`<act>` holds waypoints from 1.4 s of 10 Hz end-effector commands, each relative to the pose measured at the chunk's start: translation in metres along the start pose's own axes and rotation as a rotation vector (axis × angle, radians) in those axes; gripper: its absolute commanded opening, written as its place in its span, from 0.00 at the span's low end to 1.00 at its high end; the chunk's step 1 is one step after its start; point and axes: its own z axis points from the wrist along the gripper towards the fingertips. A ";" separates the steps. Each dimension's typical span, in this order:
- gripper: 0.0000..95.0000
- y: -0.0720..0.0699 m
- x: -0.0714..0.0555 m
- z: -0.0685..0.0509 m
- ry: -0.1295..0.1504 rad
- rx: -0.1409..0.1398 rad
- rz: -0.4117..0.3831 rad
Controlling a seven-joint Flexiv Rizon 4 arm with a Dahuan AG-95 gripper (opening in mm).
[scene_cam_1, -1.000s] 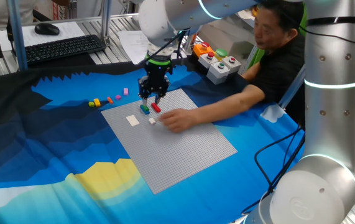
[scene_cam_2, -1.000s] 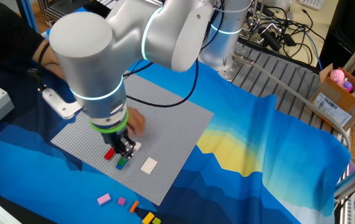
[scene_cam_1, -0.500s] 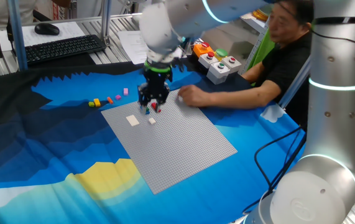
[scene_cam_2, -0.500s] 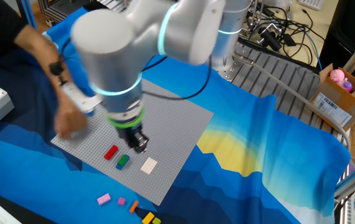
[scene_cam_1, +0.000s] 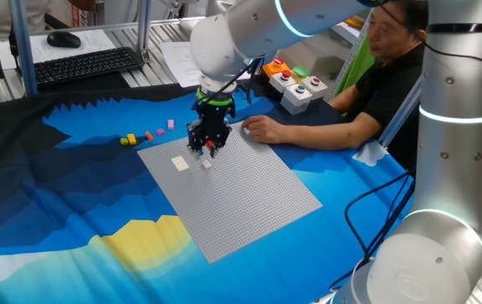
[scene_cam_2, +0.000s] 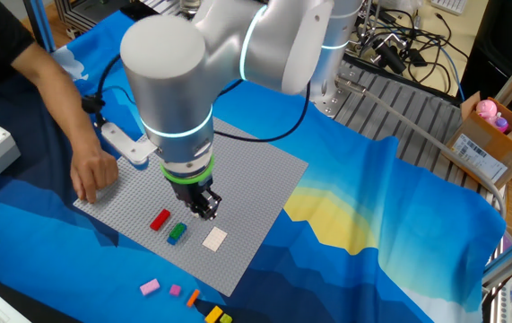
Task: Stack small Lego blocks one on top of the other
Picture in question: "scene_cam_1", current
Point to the black computer keyboard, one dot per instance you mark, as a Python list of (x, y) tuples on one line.
[(84, 65)]

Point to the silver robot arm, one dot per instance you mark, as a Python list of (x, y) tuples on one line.
[(456, 169)]

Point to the green chair backrest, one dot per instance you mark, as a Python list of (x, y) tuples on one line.
[(356, 69)]

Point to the person's left hand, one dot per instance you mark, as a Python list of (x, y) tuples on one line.
[(266, 128)]

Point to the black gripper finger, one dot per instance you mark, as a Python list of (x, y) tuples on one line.
[(223, 135), (194, 137)]

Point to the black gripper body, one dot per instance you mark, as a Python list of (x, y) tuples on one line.
[(214, 122)]

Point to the white paper under mouse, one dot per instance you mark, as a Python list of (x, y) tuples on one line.
[(93, 40)]

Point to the yellow box with green button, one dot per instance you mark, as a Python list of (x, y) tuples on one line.
[(300, 72)]

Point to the lime green Lego brick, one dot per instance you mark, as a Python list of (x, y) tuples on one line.
[(124, 141)]

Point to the grey Lego baseplate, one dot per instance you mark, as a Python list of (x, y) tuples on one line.
[(240, 202)]

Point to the yellow Lego brick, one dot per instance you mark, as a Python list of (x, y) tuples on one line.
[(131, 139)]

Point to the light pink Lego brick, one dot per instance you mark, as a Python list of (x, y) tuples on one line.
[(170, 124)]

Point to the grey box with red button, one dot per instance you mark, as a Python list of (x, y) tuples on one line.
[(316, 88), (280, 84)]

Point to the grey box with green button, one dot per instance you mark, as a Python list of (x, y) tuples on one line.
[(297, 101)]

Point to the person's left forearm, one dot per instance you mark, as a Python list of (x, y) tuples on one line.
[(333, 131)]

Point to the small magenta Lego brick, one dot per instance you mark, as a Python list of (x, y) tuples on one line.
[(160, 132)]

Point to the silver aluminium frame post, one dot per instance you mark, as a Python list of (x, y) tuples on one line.
[(143, 29)]

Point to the black computer mouse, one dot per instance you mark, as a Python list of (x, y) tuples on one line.
[(63, 39)]

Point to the red Lego brick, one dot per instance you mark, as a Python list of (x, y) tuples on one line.
[(209, 144)]

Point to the blue aluminium frame post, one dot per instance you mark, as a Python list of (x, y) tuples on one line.
[(23, 50)]

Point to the large white Lego plate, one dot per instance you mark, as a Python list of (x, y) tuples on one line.
[(180, 164)]

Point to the person in black shirt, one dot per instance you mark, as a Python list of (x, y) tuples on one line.
[(388, 84)]

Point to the small white Lego brick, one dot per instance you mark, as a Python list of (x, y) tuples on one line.
[(206, 164)]

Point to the orange box with red button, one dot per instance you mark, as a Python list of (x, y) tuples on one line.
[(275, 69)]

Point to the orange Lego brick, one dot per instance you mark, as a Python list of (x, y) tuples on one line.
[(149, 136)]

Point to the blue mountain print tablecloth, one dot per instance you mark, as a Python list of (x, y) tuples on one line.
[(76, 190)]

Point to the person in white shirt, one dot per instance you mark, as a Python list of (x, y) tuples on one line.
[(12, 14)]

